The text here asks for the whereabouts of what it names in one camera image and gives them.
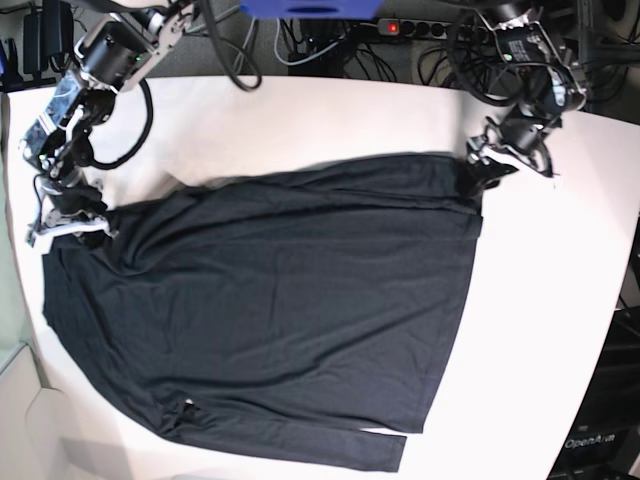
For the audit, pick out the dark navy long-sleeve shirt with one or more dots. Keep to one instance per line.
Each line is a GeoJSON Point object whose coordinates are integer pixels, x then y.
{"type": "Point", "coordinates": [305, 316]}

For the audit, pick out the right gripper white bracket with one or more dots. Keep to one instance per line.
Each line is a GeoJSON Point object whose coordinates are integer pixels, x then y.
{"type": "Point", "coordinates": [78, 211]}

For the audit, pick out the aluminium frame post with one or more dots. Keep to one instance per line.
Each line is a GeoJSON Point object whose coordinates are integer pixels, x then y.
{"type": "Point", "coordinates": [586, 39]}

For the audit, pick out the black power strip red switch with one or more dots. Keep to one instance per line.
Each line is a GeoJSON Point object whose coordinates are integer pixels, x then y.
{"type": "Point", "coordinates": [428, 30]}

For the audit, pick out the black OpenArm case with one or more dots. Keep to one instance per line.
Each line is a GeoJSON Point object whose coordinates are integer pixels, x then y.
{"type": "Point", "coordinates": [603, 442]}

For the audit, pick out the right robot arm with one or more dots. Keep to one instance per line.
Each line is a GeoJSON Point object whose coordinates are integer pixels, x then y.
{"type": "Point", "coordinates": [113, 57]}

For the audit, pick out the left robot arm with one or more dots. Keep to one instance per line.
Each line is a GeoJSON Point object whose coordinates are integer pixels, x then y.
{"type": "Point", "coordinates": [508, 55]}

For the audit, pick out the black device on floor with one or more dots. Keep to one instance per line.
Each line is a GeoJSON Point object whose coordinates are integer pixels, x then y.
{"type": "Point", "coordinates": [48, 34]}

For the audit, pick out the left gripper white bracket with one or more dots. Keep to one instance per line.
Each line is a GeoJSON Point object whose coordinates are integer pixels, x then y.
{"type": "Point", "coordinates": [515, 144]}

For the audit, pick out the blue box at top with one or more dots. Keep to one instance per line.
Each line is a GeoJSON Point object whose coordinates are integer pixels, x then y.
{"type": "Point", "coordinates": [311, 9]}

